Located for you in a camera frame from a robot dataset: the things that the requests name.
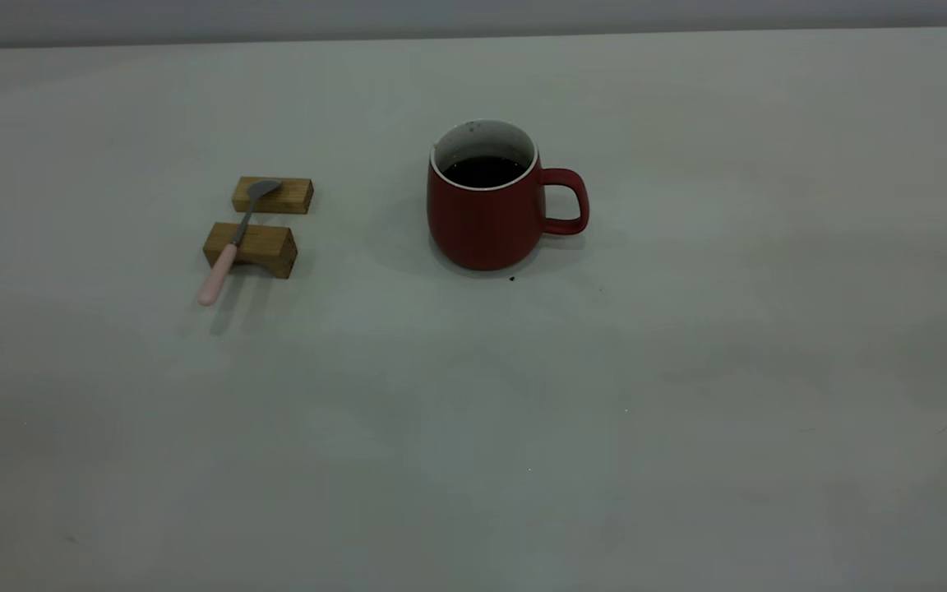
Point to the red ceramic mug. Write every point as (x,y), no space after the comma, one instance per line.
(482,226)

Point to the dark coffee liquid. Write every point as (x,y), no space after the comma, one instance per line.
(486,173)

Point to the flat wooden block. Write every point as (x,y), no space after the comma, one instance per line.
(288,197)

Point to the arched wooden block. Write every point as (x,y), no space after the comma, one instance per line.
(264,242)

